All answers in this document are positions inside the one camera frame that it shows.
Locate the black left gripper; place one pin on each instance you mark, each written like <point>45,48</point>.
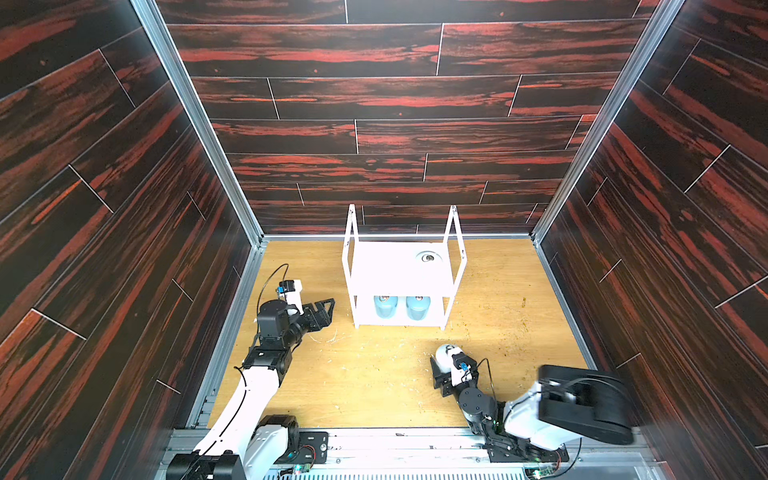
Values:
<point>315,325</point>

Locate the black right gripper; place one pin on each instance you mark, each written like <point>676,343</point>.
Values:
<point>444,378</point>

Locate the white tea canister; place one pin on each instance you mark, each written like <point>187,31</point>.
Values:
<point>429,258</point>
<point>444,357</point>

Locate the teal tea canister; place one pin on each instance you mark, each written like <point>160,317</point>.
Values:
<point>417,307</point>
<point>385,306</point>

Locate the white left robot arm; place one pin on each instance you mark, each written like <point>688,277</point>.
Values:
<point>241,445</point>

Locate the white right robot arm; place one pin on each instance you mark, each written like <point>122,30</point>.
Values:
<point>564,404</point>

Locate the white two-tier metal shelf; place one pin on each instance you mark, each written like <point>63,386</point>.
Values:
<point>388,268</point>

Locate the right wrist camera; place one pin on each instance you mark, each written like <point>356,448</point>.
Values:
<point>463,369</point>

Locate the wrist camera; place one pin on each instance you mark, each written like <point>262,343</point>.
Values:
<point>289,291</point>
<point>463,369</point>

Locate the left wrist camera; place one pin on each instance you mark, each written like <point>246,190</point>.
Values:
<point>289,291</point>

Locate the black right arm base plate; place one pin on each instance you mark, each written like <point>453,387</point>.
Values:
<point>503,448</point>

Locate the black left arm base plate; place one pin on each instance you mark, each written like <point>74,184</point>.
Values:
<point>306,448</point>

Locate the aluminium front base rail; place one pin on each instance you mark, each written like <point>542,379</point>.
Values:
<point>454,453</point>

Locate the aluminium left corner post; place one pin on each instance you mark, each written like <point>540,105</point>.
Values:
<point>162,42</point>

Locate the aluminium corner post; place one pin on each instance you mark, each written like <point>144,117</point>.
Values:
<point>162,42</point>
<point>648,42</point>

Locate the aluminium right corner post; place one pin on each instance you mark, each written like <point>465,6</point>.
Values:
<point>648,42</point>

